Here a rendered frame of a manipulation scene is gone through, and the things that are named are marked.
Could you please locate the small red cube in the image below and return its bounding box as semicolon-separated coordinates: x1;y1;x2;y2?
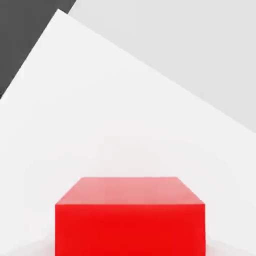
54;176;207;256

